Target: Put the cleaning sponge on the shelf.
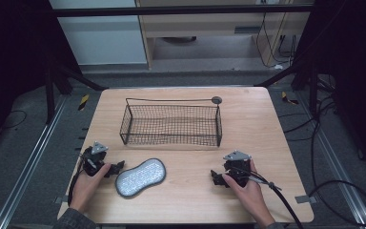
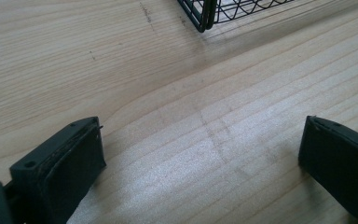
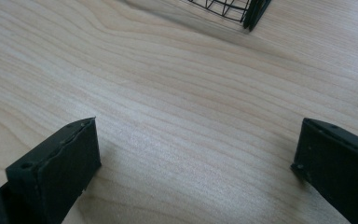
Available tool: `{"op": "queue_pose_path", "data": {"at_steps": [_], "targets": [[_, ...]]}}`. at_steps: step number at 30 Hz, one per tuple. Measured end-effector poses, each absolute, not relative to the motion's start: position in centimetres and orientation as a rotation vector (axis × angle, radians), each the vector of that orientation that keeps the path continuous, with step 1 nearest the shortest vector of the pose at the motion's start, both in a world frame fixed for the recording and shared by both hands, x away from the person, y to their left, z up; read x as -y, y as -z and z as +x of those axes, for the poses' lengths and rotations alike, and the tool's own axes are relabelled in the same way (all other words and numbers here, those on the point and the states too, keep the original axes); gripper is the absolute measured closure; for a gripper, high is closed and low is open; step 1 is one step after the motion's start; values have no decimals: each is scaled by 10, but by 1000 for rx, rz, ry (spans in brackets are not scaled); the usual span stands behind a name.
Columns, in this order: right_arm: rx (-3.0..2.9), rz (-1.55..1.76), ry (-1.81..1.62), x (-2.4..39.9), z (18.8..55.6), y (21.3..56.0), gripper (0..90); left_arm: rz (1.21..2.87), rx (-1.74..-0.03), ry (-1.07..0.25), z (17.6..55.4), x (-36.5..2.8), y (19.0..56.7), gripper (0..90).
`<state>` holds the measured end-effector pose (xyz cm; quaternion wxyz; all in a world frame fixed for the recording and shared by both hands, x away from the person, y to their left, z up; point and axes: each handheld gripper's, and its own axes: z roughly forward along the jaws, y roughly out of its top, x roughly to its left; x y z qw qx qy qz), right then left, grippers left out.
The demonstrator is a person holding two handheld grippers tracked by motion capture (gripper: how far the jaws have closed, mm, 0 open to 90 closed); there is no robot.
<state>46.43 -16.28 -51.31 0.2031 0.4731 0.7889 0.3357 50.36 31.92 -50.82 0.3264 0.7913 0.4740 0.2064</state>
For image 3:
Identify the black wire basket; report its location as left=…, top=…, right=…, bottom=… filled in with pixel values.
left=186, top=0, right=273, bottom=33

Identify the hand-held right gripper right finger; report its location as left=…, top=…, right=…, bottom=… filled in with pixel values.
left=290, top=117, right=358, bottom=224

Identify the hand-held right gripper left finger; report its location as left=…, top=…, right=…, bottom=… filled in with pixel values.
left=0, top=117, right=103, bottom=224

